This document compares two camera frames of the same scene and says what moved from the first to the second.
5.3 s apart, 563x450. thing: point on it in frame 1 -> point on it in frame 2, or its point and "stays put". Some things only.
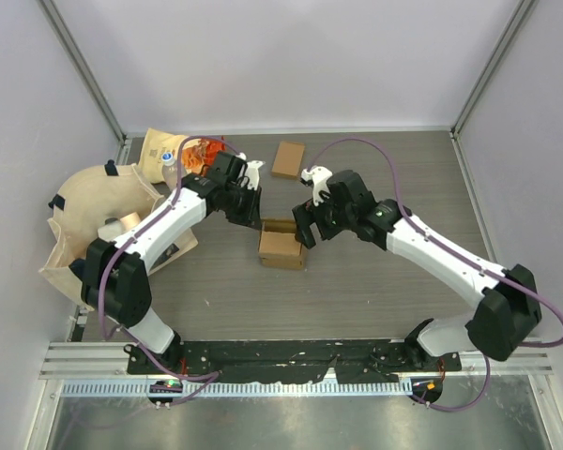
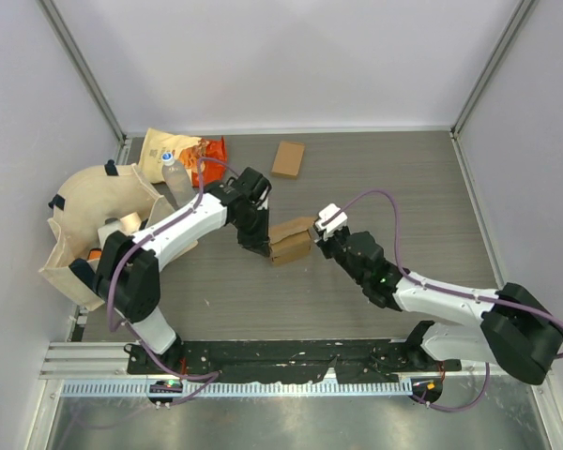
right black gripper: [305, 215] -> [325, 245]
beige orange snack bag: [196, 153] stays put
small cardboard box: [287, 160] stays put
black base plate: [380, 361] stays put
